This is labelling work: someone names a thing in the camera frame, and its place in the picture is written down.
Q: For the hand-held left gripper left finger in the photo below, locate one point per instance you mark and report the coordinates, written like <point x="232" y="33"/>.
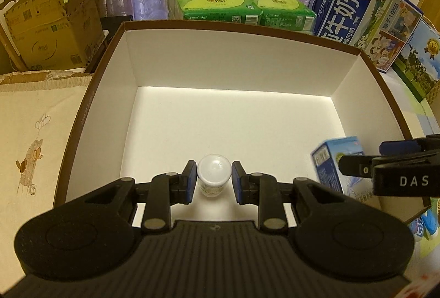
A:
<point x="191" y="179"/>

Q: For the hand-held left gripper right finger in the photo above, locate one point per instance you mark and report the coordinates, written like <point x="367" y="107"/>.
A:
<point x="237" y="181"/>

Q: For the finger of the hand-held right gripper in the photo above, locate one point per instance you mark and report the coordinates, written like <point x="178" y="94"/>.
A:
<point x="357" y="165"/>
<point x="402" y="147"/>

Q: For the small white cap bottle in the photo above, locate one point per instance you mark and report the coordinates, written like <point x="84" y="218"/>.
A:
<point x="213" y="170"/>

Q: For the small blue medicine box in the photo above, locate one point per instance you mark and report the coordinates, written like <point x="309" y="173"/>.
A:
<point x="328" y="160"/>

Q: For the large brown cardboard box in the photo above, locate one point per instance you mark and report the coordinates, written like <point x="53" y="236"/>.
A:
<point x="223" y="61"/>

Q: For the blue white packet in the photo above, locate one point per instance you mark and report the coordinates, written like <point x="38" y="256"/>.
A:
<point x="426" y="224"/>

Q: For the cow print milk case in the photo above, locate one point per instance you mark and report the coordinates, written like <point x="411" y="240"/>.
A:
<point x="421" y="64"/>

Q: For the blue milk carton case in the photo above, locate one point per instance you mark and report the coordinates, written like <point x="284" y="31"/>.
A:
<point x="357" y="12"/>

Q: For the cream embroidered blanket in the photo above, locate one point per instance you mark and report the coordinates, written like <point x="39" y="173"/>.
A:
<point x="34" y="146"/>

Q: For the stack of green tissue packs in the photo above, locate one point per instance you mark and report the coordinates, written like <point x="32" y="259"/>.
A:
<point x="220" y="2"/>

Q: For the open tan cardboard box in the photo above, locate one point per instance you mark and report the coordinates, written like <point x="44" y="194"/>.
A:
<point x="44" y="30"/>

